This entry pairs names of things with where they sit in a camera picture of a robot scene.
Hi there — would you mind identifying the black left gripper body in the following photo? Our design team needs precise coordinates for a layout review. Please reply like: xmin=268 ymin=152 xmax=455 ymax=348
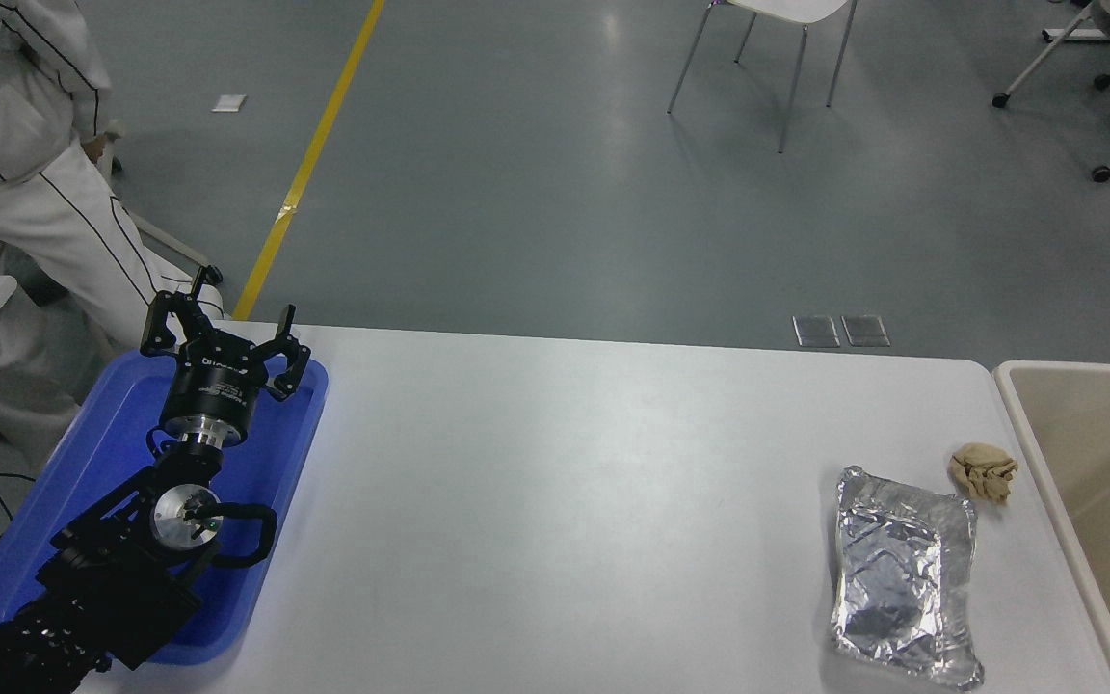
xmin=160 ymin=339 xmax=269 ymax=431

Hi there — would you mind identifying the blue plastic tray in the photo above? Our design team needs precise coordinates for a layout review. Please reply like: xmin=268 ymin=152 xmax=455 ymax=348
xmin=0 ymin=349 xmax=330 ymax=668

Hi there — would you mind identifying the metal floor plate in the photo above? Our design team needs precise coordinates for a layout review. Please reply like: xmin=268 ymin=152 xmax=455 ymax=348
xmin=792 ymin=315 xmax=840 ymax=348
xmin=841 ymin=314 xmax=890 ymax=347

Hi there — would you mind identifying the white chair with metal legs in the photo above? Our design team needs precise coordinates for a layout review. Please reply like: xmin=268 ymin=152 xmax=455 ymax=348
xmin=668 ymin=0 xmax=859 ymax=153

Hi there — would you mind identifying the crumpled silver foil tray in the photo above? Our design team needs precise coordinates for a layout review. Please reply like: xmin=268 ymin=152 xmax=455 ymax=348
xmin=830 ymin=467 xmax=985 ymax=691

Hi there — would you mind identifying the crumpled tan paper ball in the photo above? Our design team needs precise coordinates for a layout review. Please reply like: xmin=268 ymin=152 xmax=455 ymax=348
xmin=947 ymin=443 xmax=1018 ymax=506

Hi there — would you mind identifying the white-framed chair on casters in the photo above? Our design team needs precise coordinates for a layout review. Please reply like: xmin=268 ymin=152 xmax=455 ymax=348
xmin=991 ymin=0 xmax=1110 ymax=182

